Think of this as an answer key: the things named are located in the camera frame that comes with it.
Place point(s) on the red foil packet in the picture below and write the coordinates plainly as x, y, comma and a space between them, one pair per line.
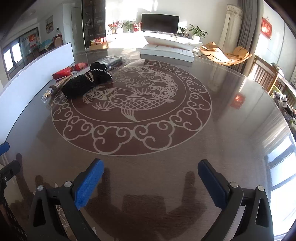
68, 71

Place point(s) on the white TV cabinet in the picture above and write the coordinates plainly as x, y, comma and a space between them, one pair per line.
171, 41

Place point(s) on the clear plastic wrapped book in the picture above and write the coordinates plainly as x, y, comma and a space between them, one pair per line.
110, 62

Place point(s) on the red wall hanging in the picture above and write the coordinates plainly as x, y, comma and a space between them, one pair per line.
266, 28

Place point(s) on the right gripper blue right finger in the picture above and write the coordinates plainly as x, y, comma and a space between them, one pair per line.
256, 222

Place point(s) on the green potted plant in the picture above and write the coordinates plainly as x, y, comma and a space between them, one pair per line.
197, 33

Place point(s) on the dark glass display cabinet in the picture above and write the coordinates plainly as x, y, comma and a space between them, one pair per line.
93, 21

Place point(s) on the wooden chair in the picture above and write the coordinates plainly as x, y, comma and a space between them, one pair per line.
264, 74

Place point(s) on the black flat television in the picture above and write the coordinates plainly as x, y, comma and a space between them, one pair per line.
160, 23

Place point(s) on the orange lounge chair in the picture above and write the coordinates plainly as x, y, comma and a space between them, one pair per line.
215, 54

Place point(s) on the black beaded fabric bundle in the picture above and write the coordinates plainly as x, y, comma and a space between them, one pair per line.
99, 73

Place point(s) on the white cardboard storage box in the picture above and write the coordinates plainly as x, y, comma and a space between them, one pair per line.
25, 85

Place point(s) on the white flat box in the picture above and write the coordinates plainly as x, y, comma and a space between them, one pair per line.
168, 52

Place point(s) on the grey curtain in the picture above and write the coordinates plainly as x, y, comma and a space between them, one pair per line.
249, 21

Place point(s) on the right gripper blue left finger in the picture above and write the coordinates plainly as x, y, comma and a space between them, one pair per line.
44, 219

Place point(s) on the red flower arrangement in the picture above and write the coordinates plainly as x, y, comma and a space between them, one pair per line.
114, 26

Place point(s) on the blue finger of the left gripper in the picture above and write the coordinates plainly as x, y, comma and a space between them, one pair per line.
4, 147

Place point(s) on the framed wall painting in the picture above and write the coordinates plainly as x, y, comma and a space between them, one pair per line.
49, 24

